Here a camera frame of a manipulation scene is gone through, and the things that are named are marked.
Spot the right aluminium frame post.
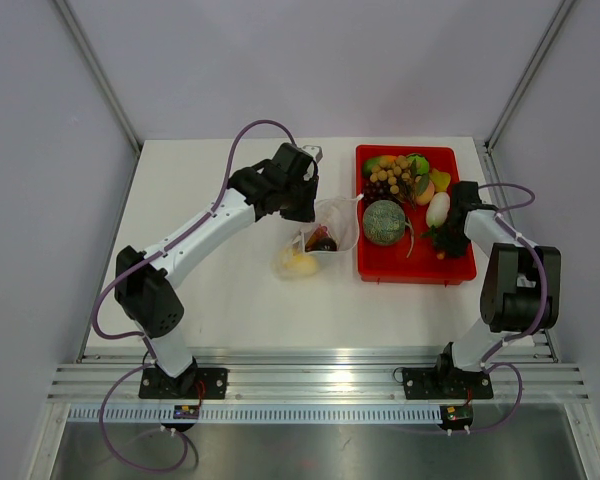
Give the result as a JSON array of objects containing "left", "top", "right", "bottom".
[{"left": 484, "top": 0, "right": 579, "bottom": 155}]

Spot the yellow star fruit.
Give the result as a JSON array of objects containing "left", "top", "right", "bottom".
[{"left": 429, "top": 169, "right": 452, "bottom": 193}]

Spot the red plastic tray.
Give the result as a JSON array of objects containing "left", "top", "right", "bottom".
[{"left": 355, "top": 145, "right": 477, "bottom": 286}]

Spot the white garlic bulb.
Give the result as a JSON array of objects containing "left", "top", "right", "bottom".
[{"left": 425, "top": 192, "right": 451, "bottom": 228}]

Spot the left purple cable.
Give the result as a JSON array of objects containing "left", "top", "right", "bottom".
[{"left": 91, "top": 119, "right": 296, "bottom": 474}]

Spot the green netted melon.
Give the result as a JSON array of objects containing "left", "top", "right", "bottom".
[{"left": 362, "top": 200, "right": 407, "bottom": 247}]

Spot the left aluminium frame post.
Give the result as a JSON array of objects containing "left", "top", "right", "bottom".
[{"left": 51, "top": 0, "right": 143, "bottom": 158}]

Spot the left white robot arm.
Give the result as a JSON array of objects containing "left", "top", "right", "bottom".
[{"left": 114, "top": 143, "right": 322, "bottom": 399}]

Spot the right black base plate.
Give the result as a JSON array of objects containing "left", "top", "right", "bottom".
[{"left": 394, "top": 367, "right": 494, "bottom": 401}]

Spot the aluminium rail beam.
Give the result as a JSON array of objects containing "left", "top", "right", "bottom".
[{"left": 47, "top": 343, "right": 590, "bottom": 404}]

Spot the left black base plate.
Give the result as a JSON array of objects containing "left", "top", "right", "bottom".
[{"left": 138, "top": 367, "right": 229, "bottom": 400}]

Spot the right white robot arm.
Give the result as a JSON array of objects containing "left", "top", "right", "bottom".
[{"left": 433, "top": 181, "right": 562, "bottom": 399}]

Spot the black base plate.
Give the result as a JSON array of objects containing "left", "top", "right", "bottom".
[
  {"left": 138, "top": 367, "right": 229, "bottom": 400},
  {"left": 394, "top": 367, "right": 494, "bottom": 401}
]

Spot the dark red grape bunch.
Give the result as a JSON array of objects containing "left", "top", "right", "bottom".
[{"left": 362, "top": 181, "right": 392, "bottom": 203}]

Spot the tan longan bunch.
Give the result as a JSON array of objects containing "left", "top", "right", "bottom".
[{"left": 362, "top": 155, "right": 416, "bottom": 196}]

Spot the clear zip top bag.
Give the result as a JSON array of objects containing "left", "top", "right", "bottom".
[{"left": 272, "top": 194, "right": 364, "bottom": 280}]

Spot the pink red grape bunch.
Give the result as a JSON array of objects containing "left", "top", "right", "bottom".
[{"left": 309, "top": 225, "right": 330, "bottom": 241}]

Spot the yellow mango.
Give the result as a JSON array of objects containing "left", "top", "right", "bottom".
[{"left": 278, "top": 253, "right": 320, "bottom": 279}]

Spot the white slotted cable duct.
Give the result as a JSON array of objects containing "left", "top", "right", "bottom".
[{"left": 68, "top": 403, "right": 442, "bottom": 425}]

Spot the green leafy vegetable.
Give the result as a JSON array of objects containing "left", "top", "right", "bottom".
[{"left": 406, "top": 153, "right": 430, "bottom": 177}]

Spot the aluminium frame post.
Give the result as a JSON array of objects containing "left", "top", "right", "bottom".
[
  {"left": 51, "top": 0, "right": 143, "bottom": 158},
  {"left": 484, "top": 0, "right": 579, "bottom": 155}
]

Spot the black dark fruit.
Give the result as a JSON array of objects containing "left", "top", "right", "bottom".
[{"left": 312, "top": 237, "right": 338, "bottom": 252}]

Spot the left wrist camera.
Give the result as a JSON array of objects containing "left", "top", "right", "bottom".
[{"left": 302, "top": 145, "right": 323, "bottom": 163}]

